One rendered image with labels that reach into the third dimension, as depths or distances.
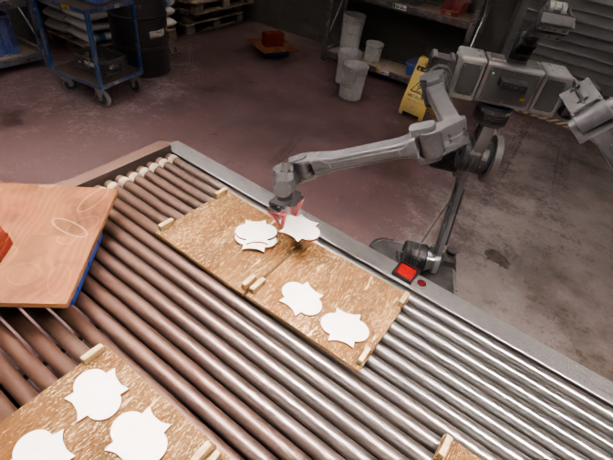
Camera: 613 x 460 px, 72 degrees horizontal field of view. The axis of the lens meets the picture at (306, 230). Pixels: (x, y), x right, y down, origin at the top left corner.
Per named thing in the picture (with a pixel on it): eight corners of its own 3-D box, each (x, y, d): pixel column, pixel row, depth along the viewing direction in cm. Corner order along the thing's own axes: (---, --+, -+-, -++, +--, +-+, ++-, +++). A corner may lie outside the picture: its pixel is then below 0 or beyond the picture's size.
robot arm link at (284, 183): (315, 174, 134) (306, 151, 129) (316, 193, 124) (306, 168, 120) (279, 187, 136) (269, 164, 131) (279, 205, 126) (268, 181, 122)
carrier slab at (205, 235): (226, 193, 170) (226, 190, 169) (307, 242, 155) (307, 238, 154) (155, 235, 147) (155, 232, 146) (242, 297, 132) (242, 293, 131)
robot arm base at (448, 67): (445, 92, 156) (457, 59, 148) (446, 100, 150) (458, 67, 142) (422, 88, 157) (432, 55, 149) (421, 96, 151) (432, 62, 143)
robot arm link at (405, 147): (441, 152, 119) (435, 117, 113) (441, 162, 115) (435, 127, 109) (305, 177, 136) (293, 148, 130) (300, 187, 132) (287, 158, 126)
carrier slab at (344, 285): (308, 241, 155) (309, 238, 154) (409, 298, 140) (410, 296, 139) (245, 297, 132) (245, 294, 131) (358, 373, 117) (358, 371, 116)
